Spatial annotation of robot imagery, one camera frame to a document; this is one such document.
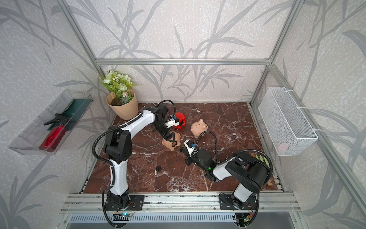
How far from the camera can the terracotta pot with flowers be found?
944 millimetres

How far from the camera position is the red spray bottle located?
564 mm

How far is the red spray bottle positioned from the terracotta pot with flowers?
1.09 ft
